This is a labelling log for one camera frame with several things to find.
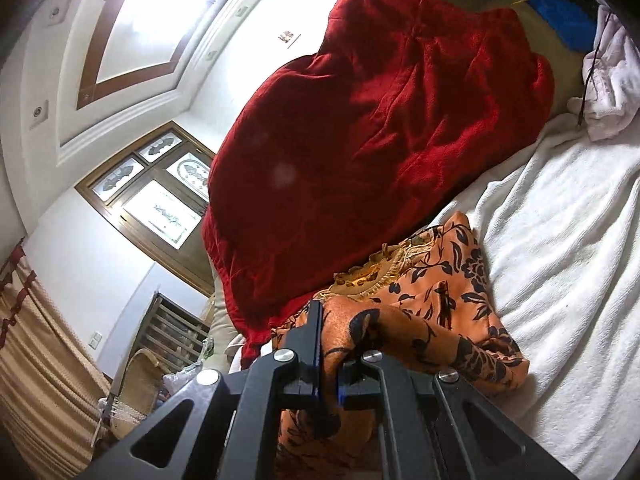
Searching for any orange floral garment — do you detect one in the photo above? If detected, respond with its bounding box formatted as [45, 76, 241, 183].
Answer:
[270, 211, 531, 480]

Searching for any wooden frosted glass window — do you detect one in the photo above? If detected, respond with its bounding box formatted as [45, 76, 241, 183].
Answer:
[75, 121, 217, 297]

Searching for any thin black cable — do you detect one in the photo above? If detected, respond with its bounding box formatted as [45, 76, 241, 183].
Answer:
[576, 4, 617, 128]

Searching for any white textured blanket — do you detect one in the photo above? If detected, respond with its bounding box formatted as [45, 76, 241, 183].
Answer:
[225, 112, 640, 480]

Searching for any clear plastic bag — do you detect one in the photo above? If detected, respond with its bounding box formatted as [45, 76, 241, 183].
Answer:
[162, 360, 211, 396]

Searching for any wooden slatted rack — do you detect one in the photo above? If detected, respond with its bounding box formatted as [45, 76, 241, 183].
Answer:
[136, 291, 211, 373]

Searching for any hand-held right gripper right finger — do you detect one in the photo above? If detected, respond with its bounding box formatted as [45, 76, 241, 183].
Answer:
[336, 349, 577, 480]

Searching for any wicker basket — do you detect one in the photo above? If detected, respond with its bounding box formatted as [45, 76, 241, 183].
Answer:
[102, 348, 166, 441]

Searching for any white crumpled cloth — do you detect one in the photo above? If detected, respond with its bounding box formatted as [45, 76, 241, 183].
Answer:
[581, 0, 640, 142]

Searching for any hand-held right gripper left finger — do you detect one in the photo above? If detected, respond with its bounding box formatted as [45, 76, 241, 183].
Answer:
[88, 299, 342, 480]

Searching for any red fleece blanket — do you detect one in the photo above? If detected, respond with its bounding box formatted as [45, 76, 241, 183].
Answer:
[201, 0, 556, 371]

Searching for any beige curtain with red trim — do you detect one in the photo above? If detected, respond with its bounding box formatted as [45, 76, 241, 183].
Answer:
[0, 237, 112, 480]

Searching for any cream pillow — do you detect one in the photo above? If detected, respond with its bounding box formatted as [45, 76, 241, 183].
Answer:
[202, 265, 246, 361]

